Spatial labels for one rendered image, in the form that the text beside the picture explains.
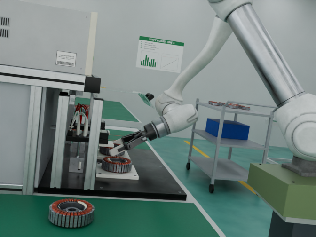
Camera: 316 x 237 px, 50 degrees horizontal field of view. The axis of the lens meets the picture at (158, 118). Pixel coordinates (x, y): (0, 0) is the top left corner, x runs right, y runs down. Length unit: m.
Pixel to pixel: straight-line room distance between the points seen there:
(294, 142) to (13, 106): 0.84
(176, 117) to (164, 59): 5.26
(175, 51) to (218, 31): 5.33
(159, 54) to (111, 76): 1.05
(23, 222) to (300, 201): 0.83
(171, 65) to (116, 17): 1.39
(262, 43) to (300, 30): 6.72
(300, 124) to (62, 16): 0.81
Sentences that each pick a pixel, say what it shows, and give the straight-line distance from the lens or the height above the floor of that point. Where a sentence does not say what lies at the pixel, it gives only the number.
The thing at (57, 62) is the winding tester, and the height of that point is 1.15.
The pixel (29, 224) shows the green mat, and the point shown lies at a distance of 0.90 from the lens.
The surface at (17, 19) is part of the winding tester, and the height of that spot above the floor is 1.26.
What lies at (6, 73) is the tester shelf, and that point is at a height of 1.10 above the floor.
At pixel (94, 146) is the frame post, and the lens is 1.05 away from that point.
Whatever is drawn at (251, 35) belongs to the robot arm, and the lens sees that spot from 1.23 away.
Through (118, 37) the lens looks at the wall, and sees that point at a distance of 6.59.
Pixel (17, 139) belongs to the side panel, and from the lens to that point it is 1.05.
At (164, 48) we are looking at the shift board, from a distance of 6.71.
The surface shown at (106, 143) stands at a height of 0.88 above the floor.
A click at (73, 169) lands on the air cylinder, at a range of 1.23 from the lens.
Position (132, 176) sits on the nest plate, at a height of 0.78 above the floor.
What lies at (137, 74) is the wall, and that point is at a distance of 6.61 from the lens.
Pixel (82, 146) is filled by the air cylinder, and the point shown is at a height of 0.81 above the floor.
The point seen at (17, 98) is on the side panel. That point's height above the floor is 1.03.
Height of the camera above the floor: 1.14
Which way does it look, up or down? 7 degrees down
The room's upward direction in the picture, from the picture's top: 7 degrees clockwise
